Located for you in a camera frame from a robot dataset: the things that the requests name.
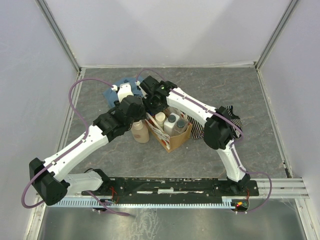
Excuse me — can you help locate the beige pump lotion bottle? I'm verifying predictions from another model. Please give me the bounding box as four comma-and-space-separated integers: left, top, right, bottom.
131, 120, 150, 144

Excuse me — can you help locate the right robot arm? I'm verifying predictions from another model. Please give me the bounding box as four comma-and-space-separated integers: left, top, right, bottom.
136, 76, 250, 196

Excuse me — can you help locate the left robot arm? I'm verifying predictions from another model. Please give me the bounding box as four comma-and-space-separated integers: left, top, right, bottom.
29, 95, 146, 206

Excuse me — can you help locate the watermelon print canvas bag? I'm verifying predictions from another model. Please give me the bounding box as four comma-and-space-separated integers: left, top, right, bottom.
145, 107, 193, 153

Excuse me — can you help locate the white bottle with cream cap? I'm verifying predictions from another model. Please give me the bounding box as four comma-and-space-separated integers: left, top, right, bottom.
154, 112, 167, 130

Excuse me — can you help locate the blue denim cloth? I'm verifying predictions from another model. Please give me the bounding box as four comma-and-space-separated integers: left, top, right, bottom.
102, 77, 146, 108

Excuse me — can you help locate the white bottle with grey cap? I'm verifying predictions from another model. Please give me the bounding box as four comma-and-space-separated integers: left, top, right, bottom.
163, 113, 180, 137

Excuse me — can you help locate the clear bottle with grey cap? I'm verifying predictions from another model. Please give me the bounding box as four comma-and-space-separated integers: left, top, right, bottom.
172, 118, 189, 136

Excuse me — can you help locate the black white striped cloth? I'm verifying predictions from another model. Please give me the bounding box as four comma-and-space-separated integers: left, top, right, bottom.
185, 105, 244, 144

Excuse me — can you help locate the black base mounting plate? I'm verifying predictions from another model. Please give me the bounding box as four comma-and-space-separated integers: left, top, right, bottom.
92, 177, 259, 203

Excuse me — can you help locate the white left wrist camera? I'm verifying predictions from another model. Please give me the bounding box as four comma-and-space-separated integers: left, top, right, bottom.
111, 83, 134, 102

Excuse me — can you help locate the light blue cable duct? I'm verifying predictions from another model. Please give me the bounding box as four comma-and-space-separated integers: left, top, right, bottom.
53, 195, 249, 208

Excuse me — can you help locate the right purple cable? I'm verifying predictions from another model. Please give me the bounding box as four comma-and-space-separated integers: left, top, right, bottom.
136, 68, 273, 215

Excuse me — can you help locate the aluminium frame rail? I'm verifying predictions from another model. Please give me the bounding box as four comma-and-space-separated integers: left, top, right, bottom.
254, 178, 309, 199

